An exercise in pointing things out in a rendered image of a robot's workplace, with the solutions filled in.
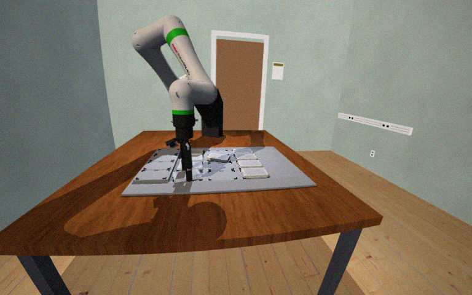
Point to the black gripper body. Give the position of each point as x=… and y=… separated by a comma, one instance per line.
x=184, y=134

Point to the beige well plate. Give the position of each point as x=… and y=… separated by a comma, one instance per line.
x=197, y=151

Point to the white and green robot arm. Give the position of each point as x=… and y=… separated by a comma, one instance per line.
x=195, y=87

